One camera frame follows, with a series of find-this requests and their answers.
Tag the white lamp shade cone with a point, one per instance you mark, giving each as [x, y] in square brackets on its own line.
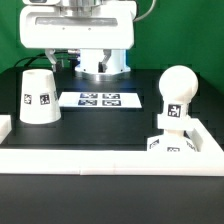
[39, 102]

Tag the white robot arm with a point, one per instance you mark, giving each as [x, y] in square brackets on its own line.
[89, 58]

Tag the white lamp bulb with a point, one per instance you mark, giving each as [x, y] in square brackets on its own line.
[178, 85]

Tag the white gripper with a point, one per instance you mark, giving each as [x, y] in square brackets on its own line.
[51, 25]

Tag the white foam border frame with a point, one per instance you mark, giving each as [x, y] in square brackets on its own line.
[207, 160]

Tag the white marker tag sheet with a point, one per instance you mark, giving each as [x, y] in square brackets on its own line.
[99, 100]

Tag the white lamp base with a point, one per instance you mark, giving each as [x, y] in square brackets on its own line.
[171, 141]

